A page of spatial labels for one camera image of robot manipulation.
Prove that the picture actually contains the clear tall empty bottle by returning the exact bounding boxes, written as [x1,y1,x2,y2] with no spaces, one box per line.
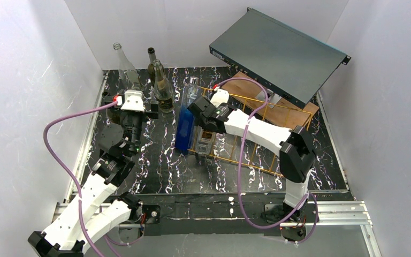
[113,42,142,90]

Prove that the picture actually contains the clear labelled wine bottle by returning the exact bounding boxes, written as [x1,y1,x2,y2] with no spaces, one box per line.
[153,59,174,113]

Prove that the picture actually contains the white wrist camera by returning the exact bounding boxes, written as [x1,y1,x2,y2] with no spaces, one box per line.
[210,85,230,107]
[113,90,145,112]

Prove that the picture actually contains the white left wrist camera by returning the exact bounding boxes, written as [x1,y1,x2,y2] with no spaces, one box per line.
[113,90,145,112]

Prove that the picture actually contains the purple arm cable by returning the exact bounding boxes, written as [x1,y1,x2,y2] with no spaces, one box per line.
[43,101,121,257]
[218,78,319,244]

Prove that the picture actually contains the blue tall glass bottle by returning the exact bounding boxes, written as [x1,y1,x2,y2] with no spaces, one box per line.
[174,77,202,155]

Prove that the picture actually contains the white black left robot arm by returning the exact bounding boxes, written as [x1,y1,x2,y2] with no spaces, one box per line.
[28,90,158,256]

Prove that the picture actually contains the grey rack-mount network switch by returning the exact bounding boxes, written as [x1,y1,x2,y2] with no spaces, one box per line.
[209,8,351,109]

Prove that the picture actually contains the clear square liquor bottle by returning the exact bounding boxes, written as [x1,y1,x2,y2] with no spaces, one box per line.
[195,127,216,155]

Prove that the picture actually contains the grey metal bracket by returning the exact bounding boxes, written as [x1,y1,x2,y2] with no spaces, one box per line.
[256,88,281,109]

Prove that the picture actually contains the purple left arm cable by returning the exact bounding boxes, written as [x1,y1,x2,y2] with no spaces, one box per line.
[43,101,121,257]

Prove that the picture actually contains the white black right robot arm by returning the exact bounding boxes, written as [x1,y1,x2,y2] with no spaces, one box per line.
[188,96,316,213]

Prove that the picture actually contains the green bottle near left wall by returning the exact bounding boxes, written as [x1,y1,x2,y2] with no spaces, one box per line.
[102,91,123,125]

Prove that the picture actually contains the gold wire wine rack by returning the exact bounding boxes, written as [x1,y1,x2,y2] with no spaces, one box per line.
[180,84,313,179]

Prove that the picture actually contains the dark green wine bottle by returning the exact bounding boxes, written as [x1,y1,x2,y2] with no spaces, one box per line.
[147,47,157,84]

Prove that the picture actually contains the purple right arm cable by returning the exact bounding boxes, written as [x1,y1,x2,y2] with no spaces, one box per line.
[218,78,319,244]

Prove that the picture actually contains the aluminium frame rail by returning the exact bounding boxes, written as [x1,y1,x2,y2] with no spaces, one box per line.
[44,71,384,257]

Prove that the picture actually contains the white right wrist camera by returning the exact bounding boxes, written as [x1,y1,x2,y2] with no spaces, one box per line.
[210,85,230,107]

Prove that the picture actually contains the wooden board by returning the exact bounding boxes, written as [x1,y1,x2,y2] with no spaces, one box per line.
[221,72,319,129]

